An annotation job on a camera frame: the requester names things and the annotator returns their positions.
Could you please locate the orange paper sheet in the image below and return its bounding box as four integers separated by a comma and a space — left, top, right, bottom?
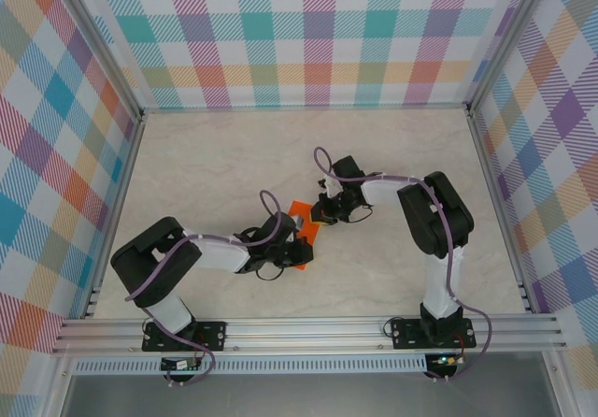
287, 199, 324, 273

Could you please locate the aluminium lower strut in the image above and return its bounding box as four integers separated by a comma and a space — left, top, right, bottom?
541, 351, 576, 417
44, 354, 78, 417

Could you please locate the thin black right gripper wire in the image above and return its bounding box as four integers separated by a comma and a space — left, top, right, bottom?
345, 204, 375, 224

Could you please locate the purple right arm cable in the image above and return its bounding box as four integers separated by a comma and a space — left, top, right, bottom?
313, 147, 494, 383

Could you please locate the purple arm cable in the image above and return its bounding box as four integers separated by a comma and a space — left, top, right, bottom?
313, 147, 494, 383
125, 190, 303, 387

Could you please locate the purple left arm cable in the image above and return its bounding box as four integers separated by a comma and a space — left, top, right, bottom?
125, 190, 303, 387

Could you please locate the wide aluminium mounting rail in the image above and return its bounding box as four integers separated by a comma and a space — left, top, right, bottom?
50, 312, 569, 356

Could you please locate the thin aluminium rear rail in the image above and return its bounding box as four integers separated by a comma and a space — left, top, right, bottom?
139, 102, 471, 113

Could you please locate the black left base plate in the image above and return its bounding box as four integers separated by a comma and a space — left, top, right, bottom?
141, 321, 228, 352

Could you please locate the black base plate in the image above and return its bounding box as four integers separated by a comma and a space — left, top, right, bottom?
141, 321, 228, 352
391, 317, 477, 351

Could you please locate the slotted grey cable duct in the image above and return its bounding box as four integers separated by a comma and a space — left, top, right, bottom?
73, 353, 429, 375

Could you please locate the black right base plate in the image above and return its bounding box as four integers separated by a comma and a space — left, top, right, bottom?
391, 317, 477, 351

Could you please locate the aluminium side rail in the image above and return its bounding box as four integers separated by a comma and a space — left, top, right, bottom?
466, 108, 536, 313
83, 112, 146, 320

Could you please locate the aluminium corner post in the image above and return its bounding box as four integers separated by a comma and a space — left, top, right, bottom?
50, 0, 144, 123
466, 0, 560, 117

